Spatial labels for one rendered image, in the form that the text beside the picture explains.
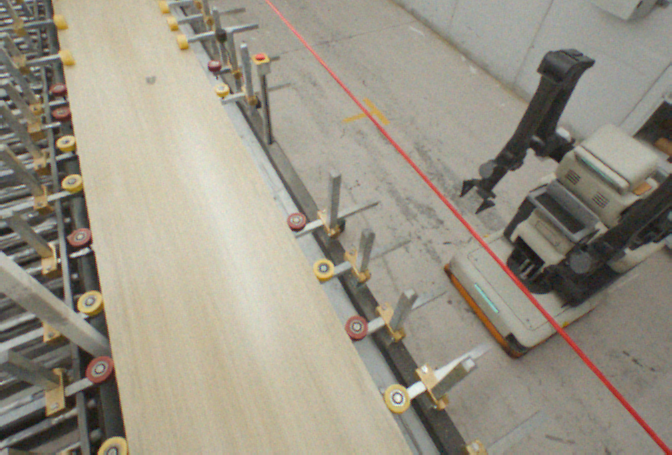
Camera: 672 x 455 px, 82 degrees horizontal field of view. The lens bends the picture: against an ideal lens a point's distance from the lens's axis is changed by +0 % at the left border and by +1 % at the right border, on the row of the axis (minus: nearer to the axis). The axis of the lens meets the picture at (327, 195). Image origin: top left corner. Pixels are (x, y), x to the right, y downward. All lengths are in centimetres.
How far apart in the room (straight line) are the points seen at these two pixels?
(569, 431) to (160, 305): 207
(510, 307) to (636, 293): 106
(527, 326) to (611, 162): 107
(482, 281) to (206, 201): 154
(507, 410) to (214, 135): 206
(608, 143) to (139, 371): 170
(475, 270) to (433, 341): 47
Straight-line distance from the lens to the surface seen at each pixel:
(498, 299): 235
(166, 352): 145
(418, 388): 147
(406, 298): 126
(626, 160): 159
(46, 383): 156
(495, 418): 243
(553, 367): 266
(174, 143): 202
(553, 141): 163
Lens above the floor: 222
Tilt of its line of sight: 51 degrees down
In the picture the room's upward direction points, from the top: 3 degrees clockwise
